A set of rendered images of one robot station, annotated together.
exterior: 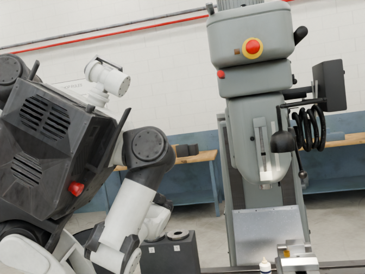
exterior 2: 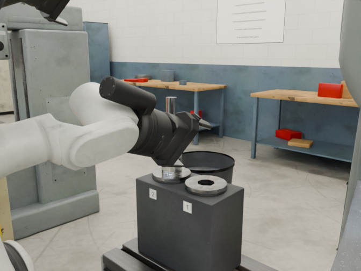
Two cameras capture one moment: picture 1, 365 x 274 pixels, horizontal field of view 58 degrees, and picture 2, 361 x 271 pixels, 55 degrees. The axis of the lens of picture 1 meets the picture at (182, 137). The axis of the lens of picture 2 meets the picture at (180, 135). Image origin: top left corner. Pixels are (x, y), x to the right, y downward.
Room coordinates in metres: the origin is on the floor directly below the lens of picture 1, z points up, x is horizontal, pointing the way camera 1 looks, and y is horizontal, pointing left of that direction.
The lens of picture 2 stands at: (0.68, -0.25, 1.39)
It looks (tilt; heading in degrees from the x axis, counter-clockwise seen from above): 14 degrees down; 32
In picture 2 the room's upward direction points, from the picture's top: straight up
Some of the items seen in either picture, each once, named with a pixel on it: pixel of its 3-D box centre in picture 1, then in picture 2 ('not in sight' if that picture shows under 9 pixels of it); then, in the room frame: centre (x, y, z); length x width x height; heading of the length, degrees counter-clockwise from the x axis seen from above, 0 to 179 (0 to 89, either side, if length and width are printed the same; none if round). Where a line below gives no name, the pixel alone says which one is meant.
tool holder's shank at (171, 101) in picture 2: not in sight; (171, 122); (1.30, 0.17, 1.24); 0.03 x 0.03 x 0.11
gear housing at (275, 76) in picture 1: (252, 81); not in sight; (1.25, -0.29, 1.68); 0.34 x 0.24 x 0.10; 170
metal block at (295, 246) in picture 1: (295, 249); not in sight; (1.19, -0.36, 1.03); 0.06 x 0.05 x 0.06; 79
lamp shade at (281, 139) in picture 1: (282, 140); not in sight; (0.99, -0.30, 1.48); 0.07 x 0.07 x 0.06
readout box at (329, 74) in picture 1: (329, 86); not in sight; (1.44, -0.67, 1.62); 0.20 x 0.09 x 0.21; 170
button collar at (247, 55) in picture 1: (252, 48); not in sight; (0.98, -0.24, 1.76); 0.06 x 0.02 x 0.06; 80
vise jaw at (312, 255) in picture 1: (299, 261); not in sight; (1.14, -0.35, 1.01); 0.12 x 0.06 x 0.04; 79
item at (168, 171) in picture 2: not in sight; (171, 161); (1.30, 0.17, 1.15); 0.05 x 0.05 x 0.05
